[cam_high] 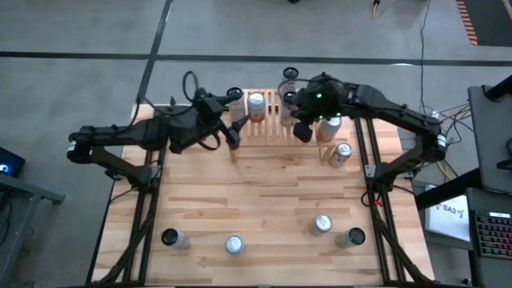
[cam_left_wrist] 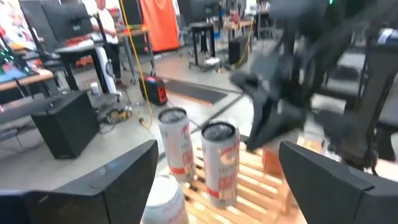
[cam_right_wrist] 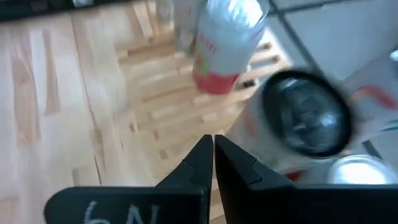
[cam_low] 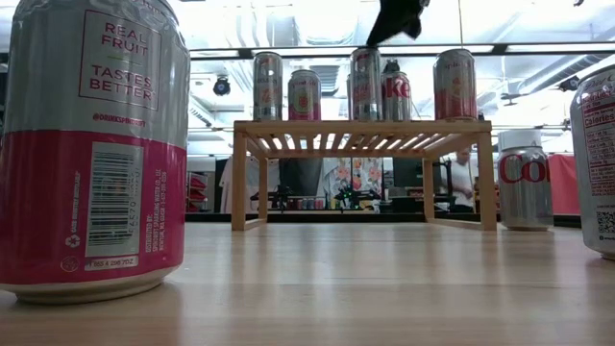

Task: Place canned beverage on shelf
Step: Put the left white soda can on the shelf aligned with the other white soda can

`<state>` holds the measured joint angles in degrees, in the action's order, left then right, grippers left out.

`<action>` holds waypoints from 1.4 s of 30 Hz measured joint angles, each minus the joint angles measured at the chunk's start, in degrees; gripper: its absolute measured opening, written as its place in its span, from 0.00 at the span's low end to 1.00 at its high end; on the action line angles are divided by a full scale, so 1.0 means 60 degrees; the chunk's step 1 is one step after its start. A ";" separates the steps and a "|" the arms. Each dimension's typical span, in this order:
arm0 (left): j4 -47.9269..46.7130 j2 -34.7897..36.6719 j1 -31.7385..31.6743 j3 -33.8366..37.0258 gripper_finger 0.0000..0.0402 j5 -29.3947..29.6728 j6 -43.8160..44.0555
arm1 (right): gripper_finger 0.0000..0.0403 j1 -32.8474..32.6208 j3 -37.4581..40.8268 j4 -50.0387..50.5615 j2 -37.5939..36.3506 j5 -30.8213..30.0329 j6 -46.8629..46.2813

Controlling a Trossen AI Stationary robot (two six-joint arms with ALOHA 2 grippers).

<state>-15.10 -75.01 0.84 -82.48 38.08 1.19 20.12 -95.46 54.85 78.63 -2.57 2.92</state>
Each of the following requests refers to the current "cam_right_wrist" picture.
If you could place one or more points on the silver Diet Coke can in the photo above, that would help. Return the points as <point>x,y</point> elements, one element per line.
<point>360,171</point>

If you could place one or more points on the wooden slatted shelf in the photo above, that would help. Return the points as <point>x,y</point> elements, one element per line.
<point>168,93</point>

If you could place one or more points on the pink silver Spindrift can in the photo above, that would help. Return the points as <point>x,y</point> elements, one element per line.
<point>224,46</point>

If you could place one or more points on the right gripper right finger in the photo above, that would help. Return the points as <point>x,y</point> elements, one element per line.
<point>264,202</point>

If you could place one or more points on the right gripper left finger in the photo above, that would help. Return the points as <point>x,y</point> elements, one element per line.
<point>174,202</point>

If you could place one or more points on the slim can with black lid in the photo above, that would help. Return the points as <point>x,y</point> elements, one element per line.
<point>308,115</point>
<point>373,81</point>
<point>185,28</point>

